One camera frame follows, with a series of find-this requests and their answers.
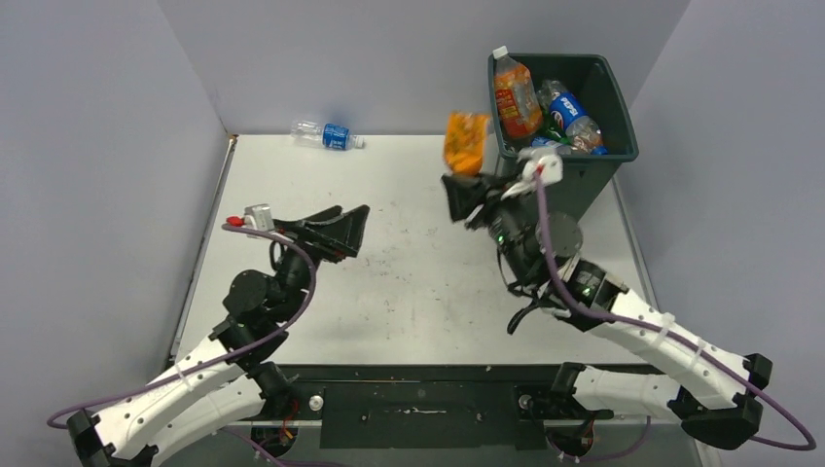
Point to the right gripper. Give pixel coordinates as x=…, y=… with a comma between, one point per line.
x=473, y=191

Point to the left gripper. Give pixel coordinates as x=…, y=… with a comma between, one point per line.
x=331, y=233

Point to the orange juice bottle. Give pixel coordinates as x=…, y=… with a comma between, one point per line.
x=465, y=142

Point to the clear bottle blue label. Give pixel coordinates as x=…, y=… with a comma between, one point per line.
x=326, y=136

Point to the large orange label bottle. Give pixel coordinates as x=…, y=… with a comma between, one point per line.
x=516, y=101

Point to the green plastic bottle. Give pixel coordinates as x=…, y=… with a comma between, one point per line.
x=550, y=129

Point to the blue label bottle blue cap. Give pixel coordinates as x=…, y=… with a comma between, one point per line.
x=568, y=115

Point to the slim blue label bottle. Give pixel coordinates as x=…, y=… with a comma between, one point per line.
x=559, y=148

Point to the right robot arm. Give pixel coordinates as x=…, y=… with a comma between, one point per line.
x=711, y=393

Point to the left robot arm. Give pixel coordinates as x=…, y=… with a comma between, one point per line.
x=228, y=376

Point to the dark green plastic bin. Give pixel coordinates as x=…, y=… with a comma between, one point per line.
x=592, y=81

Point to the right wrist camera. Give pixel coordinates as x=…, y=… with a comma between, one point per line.
x=540, y=167

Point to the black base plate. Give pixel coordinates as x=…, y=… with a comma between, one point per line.
x=424, y=406

